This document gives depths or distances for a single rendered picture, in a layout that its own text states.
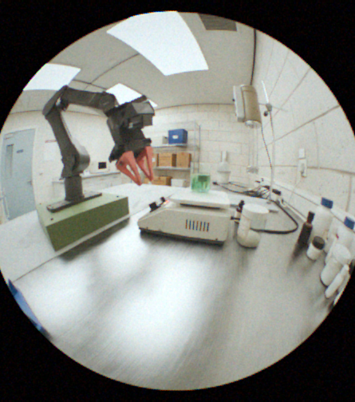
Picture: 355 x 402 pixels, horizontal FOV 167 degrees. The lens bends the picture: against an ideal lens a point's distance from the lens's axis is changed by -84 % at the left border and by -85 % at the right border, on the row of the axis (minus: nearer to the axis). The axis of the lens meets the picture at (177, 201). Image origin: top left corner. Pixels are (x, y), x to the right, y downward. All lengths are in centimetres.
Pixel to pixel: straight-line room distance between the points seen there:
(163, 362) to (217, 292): 12
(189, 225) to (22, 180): 294
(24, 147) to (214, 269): 309
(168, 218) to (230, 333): 23
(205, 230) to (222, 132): 257
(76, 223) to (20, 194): 272
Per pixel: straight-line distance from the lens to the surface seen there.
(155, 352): 15
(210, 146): 272
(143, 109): 28
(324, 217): 38
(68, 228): 31
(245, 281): 22
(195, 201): 25
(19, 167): 299
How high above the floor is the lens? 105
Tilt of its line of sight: 16 degrees down
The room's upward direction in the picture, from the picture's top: 2 degrees clockwise
